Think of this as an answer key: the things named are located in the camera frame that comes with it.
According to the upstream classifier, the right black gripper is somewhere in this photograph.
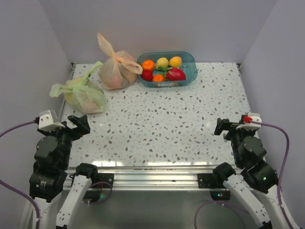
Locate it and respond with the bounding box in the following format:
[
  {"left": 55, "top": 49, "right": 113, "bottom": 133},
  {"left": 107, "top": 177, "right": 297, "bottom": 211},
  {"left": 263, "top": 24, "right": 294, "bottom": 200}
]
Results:
[{"left": 213, "top": 117, "right": 254, "bottom": 165}]

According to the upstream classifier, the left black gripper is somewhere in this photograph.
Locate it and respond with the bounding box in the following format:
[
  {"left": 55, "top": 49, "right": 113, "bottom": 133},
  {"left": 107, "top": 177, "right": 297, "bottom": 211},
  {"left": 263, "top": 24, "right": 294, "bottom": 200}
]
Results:
[{"left": 38, "top": 114, "right": 90, "bottom": 167}]

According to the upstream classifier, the green avocado print plastic bag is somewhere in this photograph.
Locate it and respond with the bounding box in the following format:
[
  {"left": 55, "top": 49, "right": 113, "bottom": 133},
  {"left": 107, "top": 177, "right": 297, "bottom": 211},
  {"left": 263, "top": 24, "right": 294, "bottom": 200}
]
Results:
[{"left": 49, "top": 62, "right": 105, "bottom": 114}]

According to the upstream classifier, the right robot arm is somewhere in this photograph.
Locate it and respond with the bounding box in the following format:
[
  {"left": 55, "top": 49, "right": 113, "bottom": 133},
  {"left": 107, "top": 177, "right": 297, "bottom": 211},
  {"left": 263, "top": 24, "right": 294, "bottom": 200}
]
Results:
[{"left": 197, "top": 113, "right": 299, "bottom": 229}]

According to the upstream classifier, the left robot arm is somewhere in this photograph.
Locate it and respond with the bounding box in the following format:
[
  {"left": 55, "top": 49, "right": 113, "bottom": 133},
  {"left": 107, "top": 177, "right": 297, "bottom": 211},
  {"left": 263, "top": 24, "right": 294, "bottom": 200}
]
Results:
[{"left": 29, "top": 111, "right": 114, "bottom": 229}]

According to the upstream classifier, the orange knotted plastic bag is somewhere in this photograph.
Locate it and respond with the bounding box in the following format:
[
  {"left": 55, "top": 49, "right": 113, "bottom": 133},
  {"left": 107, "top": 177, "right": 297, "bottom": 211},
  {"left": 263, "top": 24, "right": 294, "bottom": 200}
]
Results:
[{"left": 97, "top": 33, "right": 143, "bottom": 90}]

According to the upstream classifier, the pink dragon fruit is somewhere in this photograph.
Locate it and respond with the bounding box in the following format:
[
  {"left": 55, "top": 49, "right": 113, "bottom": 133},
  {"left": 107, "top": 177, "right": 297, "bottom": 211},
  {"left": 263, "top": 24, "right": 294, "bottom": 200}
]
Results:
[{"left": 165, "top": 68, "right": 186, "bottom": 81}]

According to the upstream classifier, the teal plastic fruit basin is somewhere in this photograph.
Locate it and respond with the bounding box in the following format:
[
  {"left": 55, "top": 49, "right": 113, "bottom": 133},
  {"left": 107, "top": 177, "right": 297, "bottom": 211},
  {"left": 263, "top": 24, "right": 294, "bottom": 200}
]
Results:
[{"left": 137, "top": 51, "right": 197, "bottom": 88}]

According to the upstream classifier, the yellow orange mango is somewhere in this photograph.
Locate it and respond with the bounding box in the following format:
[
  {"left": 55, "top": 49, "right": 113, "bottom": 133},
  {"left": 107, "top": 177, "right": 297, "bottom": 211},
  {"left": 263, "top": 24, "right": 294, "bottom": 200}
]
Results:
[{"left": 169, "top": 56, "right": 182, "bottom": 68}]

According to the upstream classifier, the orange tangerine lower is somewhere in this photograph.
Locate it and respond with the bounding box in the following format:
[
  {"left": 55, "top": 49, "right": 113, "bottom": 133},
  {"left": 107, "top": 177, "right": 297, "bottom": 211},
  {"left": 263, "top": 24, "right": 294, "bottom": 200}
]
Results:
[{"left": 152, "top": 74, "right": 166, "bottom": 82}]

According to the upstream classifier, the orange tangerine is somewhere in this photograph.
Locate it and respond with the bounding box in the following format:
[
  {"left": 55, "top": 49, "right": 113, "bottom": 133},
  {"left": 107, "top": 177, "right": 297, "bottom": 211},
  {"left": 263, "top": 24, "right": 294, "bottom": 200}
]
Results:
[
  {"left": 152, "top": 74, "right": 166, "bottom": 82},
  {"left": 142, "top": 60, "right": 155, "bottom": 71}
]

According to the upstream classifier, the red apple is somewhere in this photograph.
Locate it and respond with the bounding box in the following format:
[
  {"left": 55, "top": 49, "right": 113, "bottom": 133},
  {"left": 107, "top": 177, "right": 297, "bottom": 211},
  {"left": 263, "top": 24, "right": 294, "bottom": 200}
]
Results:
[{"left": 141, "top": 70, "right": 153, "bottom": 82}]

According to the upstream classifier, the orange tangerine upper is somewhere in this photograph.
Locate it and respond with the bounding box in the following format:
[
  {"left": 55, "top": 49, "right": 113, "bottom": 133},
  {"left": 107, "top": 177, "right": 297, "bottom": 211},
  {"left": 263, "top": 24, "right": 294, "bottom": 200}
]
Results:
[{"left": 142, "top": 60, "right": 155, "bottom": 71}]

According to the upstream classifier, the yellow lemon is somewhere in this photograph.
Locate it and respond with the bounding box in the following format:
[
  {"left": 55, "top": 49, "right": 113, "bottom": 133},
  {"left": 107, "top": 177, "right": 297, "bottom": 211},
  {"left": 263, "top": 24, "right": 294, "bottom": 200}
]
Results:
[{"left": 156, "top": 57, "right": 169, "bottom": 69}]

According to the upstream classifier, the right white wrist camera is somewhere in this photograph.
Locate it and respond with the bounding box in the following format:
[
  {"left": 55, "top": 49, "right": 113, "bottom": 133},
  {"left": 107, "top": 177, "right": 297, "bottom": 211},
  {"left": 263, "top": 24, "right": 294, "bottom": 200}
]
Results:
[{"left": 236, "top": 113, "right": 262, "bottom": 131}]

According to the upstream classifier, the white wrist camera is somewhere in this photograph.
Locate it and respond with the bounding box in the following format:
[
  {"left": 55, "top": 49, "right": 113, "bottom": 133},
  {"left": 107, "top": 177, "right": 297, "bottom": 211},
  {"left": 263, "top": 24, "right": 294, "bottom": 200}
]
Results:
[
  {"left": 236, "top": 113, "right": 262, "bottom": 131},
  {"left": 38, "top": 110, "right": 65, "bottom": 132}
]

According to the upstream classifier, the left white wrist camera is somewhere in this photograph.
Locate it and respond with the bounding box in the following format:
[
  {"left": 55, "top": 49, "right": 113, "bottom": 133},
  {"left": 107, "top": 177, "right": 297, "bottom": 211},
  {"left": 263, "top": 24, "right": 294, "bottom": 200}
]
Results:
[{"left": 38, "top": 110, "right": 65, "bottom": 132}]

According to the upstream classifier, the aluminium mounting rail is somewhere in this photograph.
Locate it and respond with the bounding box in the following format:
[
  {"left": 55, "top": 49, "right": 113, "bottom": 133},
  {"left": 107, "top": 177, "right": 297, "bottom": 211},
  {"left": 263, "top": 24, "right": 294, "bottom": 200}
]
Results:
[{"left": 64, "top": 166, "right": 246, "bottom": 191}]

